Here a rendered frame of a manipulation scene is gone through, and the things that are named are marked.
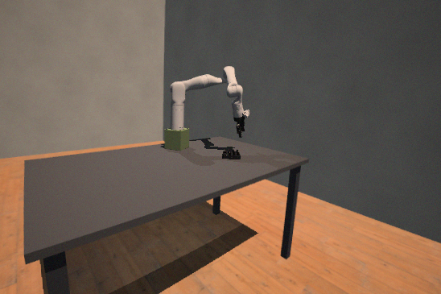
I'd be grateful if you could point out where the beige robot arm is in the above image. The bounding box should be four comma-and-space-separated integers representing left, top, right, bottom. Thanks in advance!
170, 66, 249, 130

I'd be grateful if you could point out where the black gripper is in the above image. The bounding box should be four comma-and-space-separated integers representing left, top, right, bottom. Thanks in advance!
233, 116, 245, 138

